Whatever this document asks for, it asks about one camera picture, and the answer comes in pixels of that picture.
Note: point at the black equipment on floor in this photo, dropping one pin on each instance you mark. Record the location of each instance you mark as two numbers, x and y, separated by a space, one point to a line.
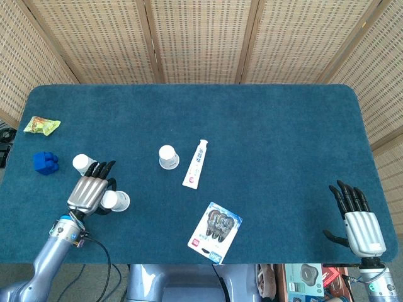
4 135

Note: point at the woven bamboo screen panel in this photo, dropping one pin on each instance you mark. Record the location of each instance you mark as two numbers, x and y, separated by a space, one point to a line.
201 41
19 63
100 41
378 78
299 41

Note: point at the red product box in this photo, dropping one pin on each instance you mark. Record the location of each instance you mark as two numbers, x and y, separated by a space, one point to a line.
330 275

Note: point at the brown crumpled cloth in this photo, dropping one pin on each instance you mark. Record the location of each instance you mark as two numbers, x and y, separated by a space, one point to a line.
267 280

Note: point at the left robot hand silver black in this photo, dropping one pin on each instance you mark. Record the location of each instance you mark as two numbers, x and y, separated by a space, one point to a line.
86 192

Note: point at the blue toy building block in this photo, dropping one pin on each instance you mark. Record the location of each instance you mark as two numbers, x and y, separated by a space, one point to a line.
44 162

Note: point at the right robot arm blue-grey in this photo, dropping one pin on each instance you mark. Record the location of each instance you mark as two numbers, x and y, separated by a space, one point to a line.
381 286

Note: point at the blue-grey robot torso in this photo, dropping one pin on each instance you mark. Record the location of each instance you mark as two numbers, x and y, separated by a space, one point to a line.
189 283

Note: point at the white toothpaste tube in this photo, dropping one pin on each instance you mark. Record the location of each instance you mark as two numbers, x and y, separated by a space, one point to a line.
195 166

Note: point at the teal product box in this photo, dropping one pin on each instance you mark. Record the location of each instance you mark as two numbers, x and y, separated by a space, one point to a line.
302 277

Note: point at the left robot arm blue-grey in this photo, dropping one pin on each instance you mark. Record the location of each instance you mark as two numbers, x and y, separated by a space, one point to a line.
53 251

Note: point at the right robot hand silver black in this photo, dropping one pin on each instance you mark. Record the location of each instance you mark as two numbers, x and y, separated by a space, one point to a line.
363 231

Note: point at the white paper cup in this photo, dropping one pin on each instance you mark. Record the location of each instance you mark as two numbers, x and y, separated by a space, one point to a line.
80 162
119 199
167 153

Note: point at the blue carpet table mat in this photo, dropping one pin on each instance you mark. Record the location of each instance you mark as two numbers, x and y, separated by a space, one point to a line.
252 141

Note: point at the yellow-green snack packet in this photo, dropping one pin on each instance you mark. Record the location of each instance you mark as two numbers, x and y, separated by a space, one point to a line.
42 125

